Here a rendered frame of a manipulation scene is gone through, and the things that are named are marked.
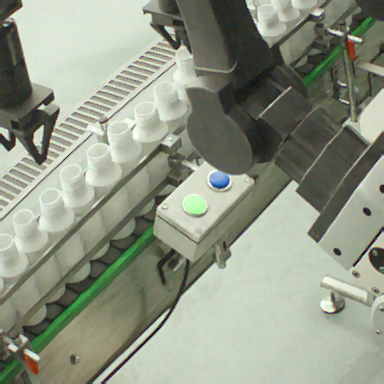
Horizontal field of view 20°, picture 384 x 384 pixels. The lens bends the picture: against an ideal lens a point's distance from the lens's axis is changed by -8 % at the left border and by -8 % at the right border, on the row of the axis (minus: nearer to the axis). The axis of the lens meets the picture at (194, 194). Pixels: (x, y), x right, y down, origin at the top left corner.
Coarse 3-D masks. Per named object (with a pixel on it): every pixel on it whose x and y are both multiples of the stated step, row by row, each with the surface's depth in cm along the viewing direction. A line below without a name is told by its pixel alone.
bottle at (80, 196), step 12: (72, 168) 177; (72, 180) 174; (84, 180) 176; (72, 192) 176; (84, 192) 177; (72, 204) 176; (84, 204) 176; (96, 216) 180; (84, 228) 179; (96, 228) 180; (84, 240) 181; (96, 240) 182
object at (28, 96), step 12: (24, 60) 133; (12, 72) 132; (24, 72) 133; (0, 84) 132; (12, 84) 132; (24, 84) 134; (36, 84) 137; (0, 96) 133; (12, 96) 134; (24, 96) 135; (36, 96) 135; (48, 96) 135; (0, 108) 135; (12, 108) 134; (24, 108) 134; (36, 108) 134; (24, 120) 133
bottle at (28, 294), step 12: (0, 240) 167; (12, 240) 166; (0, 252) 165; (12, 252) 166; (0, 264) 167; (12, 264) 167; (24, 264) 168; (12, 276) 167; (24, 288) 169; (36, 288) 172; (12, 300) 170; (24, 300) 170; (36, 300) 172; (24, 312) 172; (36, 324) 174
